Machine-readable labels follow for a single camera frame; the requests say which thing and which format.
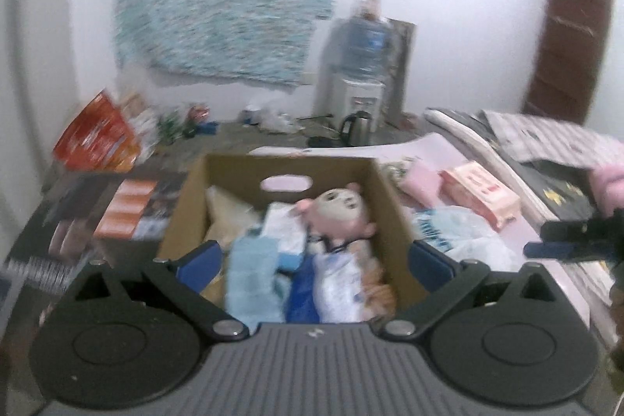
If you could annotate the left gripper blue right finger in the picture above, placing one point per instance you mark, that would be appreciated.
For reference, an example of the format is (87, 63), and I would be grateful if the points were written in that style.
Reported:
(430, 267)

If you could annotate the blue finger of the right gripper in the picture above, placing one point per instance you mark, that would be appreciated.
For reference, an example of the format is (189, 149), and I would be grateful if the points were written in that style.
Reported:
(547, 250)

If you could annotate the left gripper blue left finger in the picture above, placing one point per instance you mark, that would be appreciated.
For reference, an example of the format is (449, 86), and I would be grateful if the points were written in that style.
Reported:
(200, 266)

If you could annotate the light blue checked towel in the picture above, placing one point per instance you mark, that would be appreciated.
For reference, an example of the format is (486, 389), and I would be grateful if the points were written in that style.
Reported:
(255, 292)

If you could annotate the white blue plastic bag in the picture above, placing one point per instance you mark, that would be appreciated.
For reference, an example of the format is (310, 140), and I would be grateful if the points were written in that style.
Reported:
(461, 234)

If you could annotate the cream plastic bag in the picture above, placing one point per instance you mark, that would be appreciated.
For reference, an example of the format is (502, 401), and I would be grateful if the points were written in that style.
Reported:
(229, 217)

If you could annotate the pink rolled towel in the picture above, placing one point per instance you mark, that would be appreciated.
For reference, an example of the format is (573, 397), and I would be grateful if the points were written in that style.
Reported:
(422, 183)

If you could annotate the cardboard box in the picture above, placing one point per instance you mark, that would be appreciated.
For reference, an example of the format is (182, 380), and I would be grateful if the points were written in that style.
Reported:
(242, 175)

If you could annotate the pink wet wipes pack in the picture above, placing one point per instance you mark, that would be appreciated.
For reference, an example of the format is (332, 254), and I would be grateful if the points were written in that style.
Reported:
(473, 187)

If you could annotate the white label leaflet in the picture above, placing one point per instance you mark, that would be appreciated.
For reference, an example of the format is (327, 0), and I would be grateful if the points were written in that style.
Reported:
(282, 223)

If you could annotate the dark printed product box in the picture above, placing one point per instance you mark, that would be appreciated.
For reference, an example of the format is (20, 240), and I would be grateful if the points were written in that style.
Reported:
(119, 218)

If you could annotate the green floral cloth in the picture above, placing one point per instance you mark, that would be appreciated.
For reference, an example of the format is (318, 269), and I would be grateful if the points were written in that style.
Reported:
(396, 171)

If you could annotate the pink plush doll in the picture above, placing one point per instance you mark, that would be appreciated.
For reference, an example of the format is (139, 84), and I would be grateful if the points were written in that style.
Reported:
(339, 220)

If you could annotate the steel electric kettle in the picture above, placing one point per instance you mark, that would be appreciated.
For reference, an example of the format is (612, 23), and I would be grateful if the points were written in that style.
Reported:
(356, 128)

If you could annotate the brown wooden door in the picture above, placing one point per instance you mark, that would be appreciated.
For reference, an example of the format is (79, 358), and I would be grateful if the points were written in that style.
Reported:
(568, 60)

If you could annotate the red snack bag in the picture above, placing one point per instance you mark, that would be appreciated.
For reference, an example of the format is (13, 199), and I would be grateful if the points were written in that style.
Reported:
(98, 139)

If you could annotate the white plastic bag floor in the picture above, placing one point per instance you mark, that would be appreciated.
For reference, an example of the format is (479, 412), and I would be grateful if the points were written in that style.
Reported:
(273, 121)

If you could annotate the water dispenser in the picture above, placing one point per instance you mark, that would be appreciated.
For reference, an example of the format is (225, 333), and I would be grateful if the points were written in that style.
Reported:
(365, 67)

